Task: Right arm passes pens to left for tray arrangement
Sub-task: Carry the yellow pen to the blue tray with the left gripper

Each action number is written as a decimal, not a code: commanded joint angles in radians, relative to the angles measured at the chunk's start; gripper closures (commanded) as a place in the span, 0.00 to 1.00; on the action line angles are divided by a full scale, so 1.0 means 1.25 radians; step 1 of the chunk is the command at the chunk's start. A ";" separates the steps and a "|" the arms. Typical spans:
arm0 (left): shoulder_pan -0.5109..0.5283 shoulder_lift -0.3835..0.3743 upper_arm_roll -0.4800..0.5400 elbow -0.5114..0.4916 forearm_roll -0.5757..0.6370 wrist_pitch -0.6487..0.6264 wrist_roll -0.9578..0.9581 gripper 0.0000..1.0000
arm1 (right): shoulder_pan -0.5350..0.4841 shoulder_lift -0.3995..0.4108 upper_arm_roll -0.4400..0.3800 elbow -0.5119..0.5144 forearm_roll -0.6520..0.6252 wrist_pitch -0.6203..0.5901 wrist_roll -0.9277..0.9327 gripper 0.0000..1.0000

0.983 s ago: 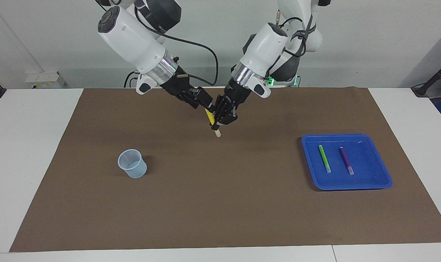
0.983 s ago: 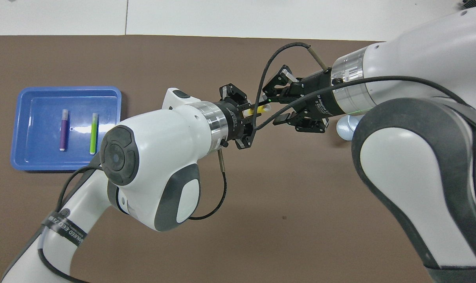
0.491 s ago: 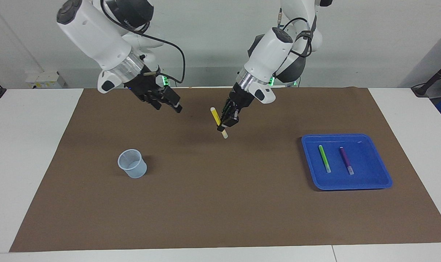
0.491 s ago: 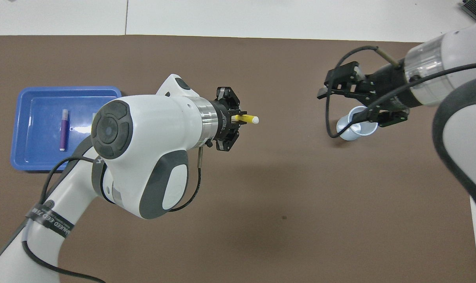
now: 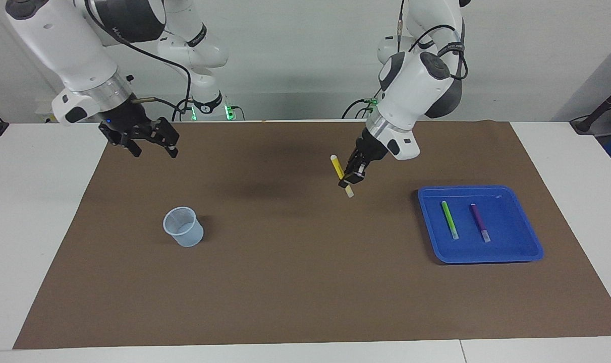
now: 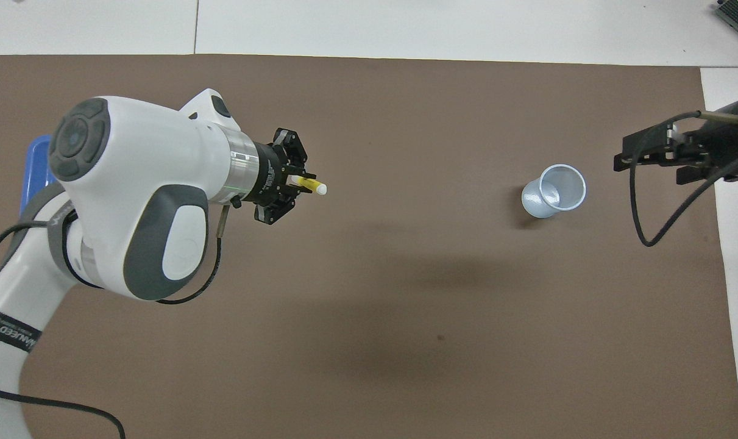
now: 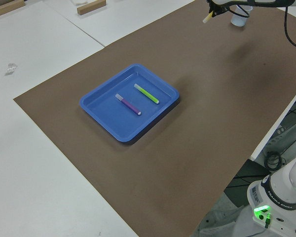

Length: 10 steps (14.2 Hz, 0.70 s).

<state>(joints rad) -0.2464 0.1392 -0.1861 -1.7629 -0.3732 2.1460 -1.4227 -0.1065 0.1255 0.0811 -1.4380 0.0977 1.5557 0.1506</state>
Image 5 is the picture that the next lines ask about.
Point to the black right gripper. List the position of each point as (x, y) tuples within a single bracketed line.
[(131, 121)]

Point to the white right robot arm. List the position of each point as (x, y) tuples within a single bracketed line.
[(83, 50)]

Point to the yellow pen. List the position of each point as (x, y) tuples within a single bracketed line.
[(337, 166)]

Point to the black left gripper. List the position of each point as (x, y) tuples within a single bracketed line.
[(371, 151)]

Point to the black stand pole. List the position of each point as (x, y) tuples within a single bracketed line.
[(600, 108)]

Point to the clear plastic cup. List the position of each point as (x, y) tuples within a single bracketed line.
[(189, 237)]

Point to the green pen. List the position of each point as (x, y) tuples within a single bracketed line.
[(449, 219)]

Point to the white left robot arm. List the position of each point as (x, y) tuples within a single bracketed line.
[(421, 85)]

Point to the blue plastic tray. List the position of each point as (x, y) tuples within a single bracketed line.
[(502, 247)]

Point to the purple pen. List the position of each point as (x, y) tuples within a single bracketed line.
[(479, 222)]

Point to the brown table mat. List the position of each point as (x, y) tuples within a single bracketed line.
[(295, 262)]

